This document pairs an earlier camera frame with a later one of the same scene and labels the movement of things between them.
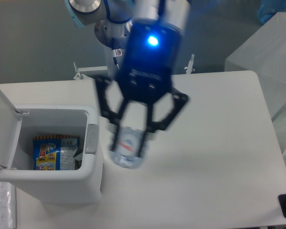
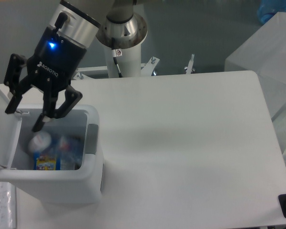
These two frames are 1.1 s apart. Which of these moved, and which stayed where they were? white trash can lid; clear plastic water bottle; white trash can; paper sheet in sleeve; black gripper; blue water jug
Moved: black gripper; clear plastic water bottle
Stayed: blue water jug; white trash can; white trash can lid; paper sheet in sleeve
